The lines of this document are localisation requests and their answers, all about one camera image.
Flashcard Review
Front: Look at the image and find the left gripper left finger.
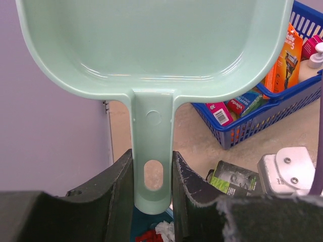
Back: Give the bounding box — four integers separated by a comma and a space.
1, 150, 133, 241

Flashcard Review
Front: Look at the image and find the teal trash bin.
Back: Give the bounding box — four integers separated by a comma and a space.
130, 206, 174, 241

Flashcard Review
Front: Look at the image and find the mint green dustpan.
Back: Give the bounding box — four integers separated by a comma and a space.
16, 1, 293, 214

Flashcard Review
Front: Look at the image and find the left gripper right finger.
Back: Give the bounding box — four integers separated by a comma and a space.
172, 151, 322, 241

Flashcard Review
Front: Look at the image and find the blue green sponge pack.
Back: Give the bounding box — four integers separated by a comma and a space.
225, 87, 267, 117

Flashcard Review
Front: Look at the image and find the red paper scrap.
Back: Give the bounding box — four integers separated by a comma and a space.
135, 230, 164, 242

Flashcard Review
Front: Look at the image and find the white paper scrap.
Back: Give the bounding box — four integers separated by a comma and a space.
155, 221, 175, 242

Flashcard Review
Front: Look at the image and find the orange razor package box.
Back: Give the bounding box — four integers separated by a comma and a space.
264, 24, 303, 94

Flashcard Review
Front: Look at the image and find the pink snack box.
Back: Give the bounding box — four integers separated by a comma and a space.
205, 102, 234, 127

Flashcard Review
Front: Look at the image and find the black razor package box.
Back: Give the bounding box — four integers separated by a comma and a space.
206, 160, 263, 196

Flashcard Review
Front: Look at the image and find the white pump bottle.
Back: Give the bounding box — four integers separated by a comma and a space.
298, 42, 323, 83

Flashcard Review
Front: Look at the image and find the blue plastic shopping basket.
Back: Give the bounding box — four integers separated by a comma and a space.
192, 1, 322, 150

